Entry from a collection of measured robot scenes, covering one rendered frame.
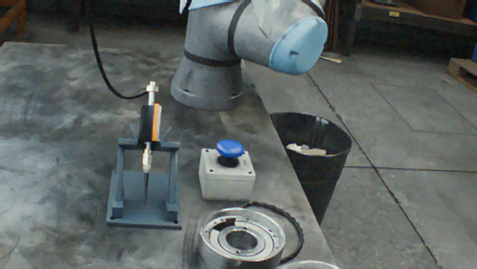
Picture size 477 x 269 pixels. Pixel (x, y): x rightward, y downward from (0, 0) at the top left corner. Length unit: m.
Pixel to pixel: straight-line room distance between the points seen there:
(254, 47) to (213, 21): 0.09
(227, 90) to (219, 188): 0.32
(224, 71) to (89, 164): 0.35
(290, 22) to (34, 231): 0.55
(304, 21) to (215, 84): 0.22
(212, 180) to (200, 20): 0.36
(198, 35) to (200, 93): 0.11
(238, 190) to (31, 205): 0.29
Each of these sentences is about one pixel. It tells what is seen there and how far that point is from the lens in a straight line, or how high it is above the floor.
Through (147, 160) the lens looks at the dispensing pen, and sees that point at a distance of 0.70.
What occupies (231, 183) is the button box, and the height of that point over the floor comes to 0.83.
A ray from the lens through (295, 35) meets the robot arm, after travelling 0.92.
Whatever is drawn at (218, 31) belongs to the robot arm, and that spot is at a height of 0.96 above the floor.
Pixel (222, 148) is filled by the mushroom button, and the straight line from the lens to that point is 0.75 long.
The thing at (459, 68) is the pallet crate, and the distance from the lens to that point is 4.66.
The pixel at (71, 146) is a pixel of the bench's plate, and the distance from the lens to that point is 0.87.
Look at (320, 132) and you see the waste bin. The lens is 2.04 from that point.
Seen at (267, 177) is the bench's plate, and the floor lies 0.80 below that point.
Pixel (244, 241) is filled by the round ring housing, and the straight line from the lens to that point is 0.68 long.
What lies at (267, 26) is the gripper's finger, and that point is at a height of 1.04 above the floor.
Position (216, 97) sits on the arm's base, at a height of 0.83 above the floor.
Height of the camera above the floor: 1.23
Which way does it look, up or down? 27 degrees down
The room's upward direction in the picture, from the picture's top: 9 degrees clockwise
